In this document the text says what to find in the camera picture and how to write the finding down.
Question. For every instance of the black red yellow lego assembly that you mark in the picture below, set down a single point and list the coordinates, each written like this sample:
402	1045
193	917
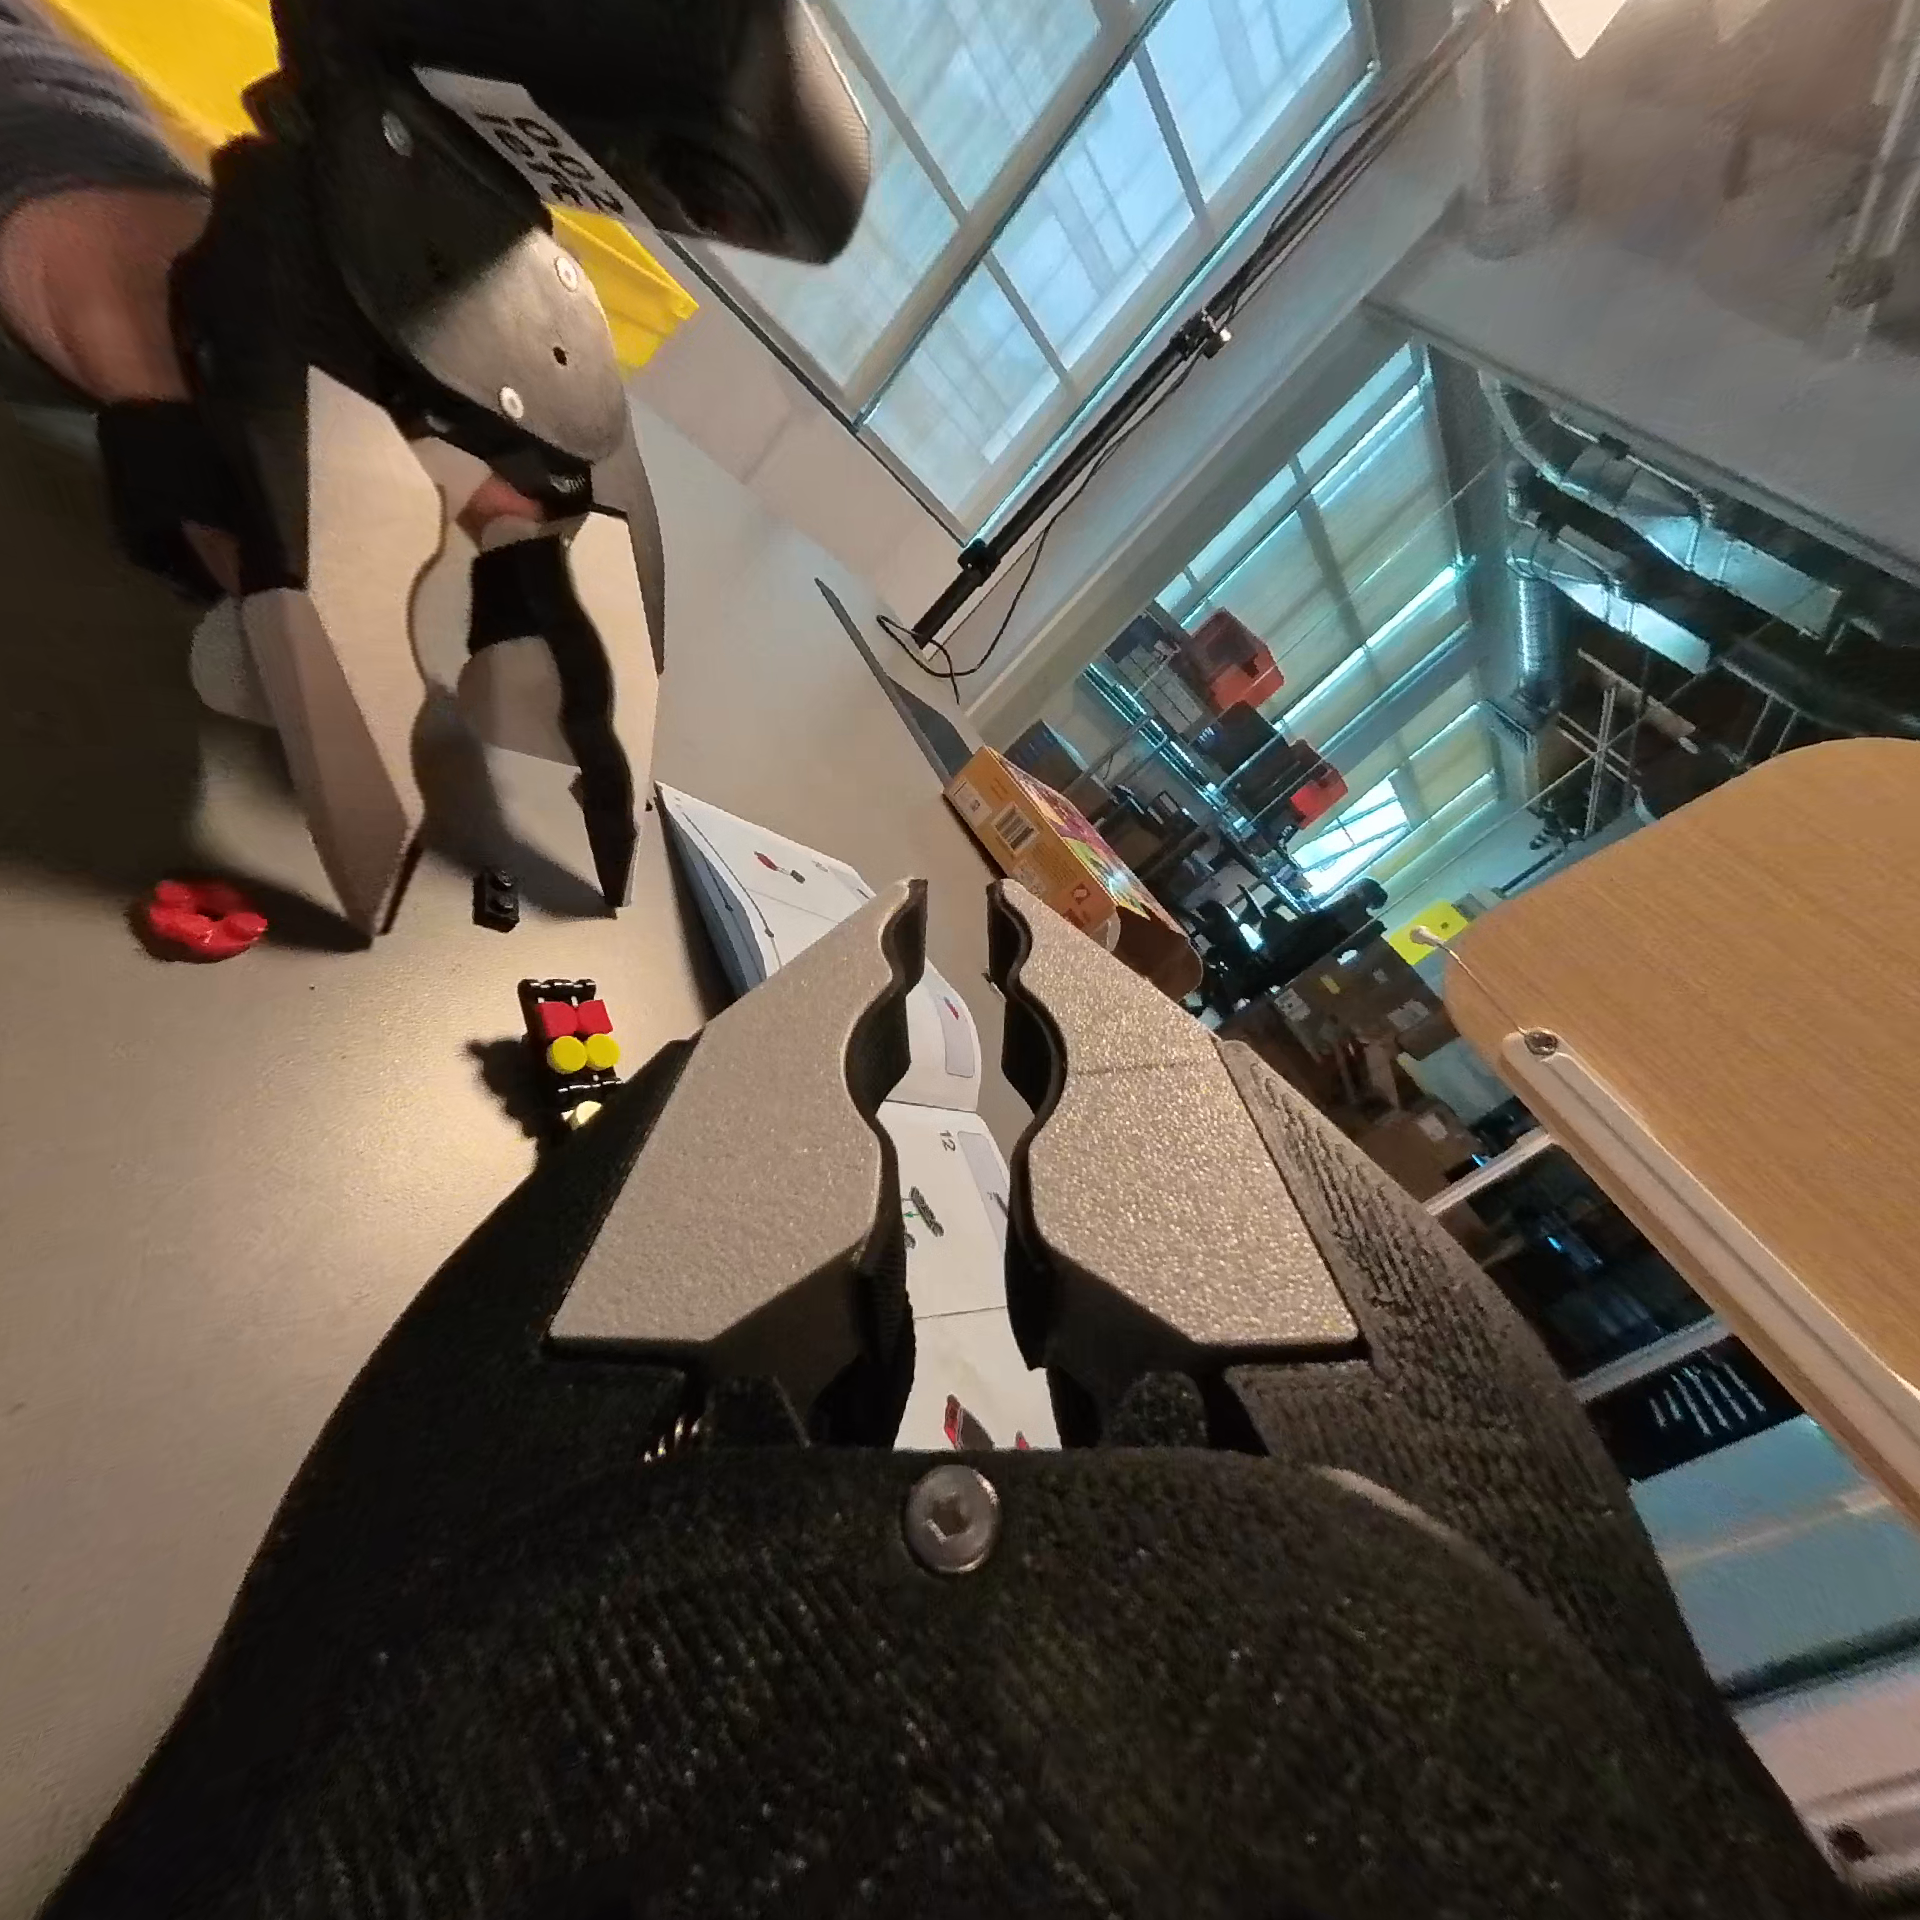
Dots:
571	1034

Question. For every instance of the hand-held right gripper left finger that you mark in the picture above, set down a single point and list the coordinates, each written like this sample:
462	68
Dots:
721	1201

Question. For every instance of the red lobed lego piece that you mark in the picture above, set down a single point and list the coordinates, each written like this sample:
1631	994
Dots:
205	917

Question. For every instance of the black office chair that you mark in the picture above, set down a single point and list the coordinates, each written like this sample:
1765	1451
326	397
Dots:
1289	938

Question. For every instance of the silver ventilation duct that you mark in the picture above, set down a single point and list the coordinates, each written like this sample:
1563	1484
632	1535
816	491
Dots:
1532	643

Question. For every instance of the yellow plastic bin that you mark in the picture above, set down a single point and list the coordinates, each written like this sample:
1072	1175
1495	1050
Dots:
645	301

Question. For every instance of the black stand pole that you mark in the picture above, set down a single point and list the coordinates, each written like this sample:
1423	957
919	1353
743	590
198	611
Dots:
1201	337

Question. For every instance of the yellow sign board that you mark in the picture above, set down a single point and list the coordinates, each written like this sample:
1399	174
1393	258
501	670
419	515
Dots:
1423	924

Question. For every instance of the large cardboard box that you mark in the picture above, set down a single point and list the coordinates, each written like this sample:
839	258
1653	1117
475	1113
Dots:
1351	1034

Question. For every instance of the person's left hand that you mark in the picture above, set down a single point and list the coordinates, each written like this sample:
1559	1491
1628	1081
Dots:
91	301

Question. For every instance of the small black lego piece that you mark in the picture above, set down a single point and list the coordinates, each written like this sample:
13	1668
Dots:
499	894

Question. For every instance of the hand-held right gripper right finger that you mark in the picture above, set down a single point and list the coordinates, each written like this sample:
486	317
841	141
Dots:
1185	1201

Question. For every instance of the large grid window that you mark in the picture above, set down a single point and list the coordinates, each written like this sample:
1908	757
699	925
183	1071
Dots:
1051	195

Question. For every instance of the metal shelf with red crates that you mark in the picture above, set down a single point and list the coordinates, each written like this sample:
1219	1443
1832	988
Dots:
1231	675

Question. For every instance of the lego instruction booklet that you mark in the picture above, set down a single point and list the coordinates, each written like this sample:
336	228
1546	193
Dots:
765	884

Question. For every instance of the wooden book stand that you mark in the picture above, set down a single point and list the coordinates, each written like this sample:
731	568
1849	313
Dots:
1725	1021

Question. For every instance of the person's left forearm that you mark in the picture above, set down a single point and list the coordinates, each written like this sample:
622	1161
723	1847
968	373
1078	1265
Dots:
76	104

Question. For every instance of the colourful lego box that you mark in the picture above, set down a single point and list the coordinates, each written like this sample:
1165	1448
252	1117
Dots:
1051	840

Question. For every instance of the dark flat stand base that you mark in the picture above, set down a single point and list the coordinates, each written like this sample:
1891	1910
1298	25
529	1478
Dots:
902	688

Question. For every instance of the tall grid window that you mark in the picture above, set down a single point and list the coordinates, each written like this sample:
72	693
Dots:
1351	600

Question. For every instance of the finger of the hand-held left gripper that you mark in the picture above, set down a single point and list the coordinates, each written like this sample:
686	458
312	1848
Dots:
639	675
353	675

